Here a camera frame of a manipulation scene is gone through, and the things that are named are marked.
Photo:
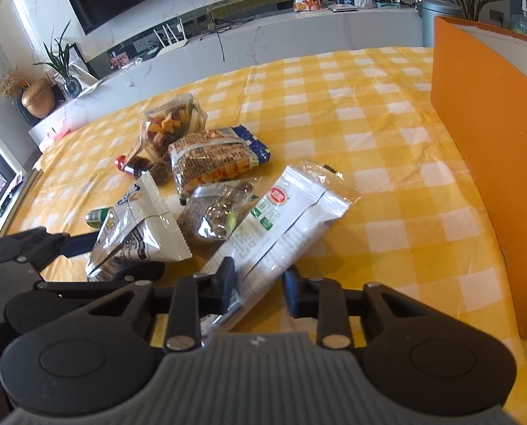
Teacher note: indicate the dried flower bunch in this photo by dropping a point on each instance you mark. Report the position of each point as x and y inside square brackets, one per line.
[11, 82]

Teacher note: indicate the yellow checked tablecloth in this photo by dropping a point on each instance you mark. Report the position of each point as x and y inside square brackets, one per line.
[356, 141]

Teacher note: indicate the small red photo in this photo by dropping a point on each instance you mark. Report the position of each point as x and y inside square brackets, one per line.
[118, 59]

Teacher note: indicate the gold acorn vase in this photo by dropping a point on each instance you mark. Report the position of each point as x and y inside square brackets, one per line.
[38, 99]

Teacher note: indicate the white serrated chip packet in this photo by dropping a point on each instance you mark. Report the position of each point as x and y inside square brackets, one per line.
[135, 230]

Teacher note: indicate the clear packet of brown nuts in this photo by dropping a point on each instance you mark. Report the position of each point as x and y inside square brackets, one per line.
[214, 214]

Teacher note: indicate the clear packet of mixed fruit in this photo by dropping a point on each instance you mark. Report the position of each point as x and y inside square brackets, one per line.
[170, 121]

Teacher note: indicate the grey trash can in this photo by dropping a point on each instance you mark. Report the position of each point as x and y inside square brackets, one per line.
[427, 22]

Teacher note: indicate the white marble cabinet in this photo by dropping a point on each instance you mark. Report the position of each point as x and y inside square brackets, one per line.
[290, 35]

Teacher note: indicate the white router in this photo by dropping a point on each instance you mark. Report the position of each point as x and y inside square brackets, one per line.
[172, 42]

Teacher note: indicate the orange box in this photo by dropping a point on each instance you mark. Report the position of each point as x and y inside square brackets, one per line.
[489, 141]

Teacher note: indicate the clear plastic bottle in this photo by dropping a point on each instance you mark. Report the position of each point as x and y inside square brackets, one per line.
[525, 25]

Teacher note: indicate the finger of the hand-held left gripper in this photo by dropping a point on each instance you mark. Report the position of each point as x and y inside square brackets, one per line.
[143, 271]
[84, 244]

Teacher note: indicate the green sausage stick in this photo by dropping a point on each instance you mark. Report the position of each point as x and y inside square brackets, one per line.
[98, 217]

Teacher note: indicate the brown round snack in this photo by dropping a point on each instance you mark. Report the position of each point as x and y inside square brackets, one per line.
[160, 172]

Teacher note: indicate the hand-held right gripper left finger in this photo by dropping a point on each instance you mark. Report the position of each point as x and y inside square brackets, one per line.
[228, 287]

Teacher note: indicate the small cola bottle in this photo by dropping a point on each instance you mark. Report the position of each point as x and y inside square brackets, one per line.
[135, 168]

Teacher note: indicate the long white snack packet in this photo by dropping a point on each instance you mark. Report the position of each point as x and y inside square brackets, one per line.
[281, 225]

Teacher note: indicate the black picture frame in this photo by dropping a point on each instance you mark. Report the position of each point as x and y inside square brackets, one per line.
[82, 59]

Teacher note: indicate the pink plastic box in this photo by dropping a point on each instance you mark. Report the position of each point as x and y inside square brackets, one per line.
[55, 136]

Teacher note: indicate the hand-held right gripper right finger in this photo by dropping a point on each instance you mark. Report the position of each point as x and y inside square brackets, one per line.
[292, 292]

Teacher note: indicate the green plant in blue vase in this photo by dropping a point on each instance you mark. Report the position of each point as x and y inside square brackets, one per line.
[64, 66]

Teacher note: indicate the snack packet with orange cubes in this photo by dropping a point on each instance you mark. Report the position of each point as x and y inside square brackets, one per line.
[210, 155]

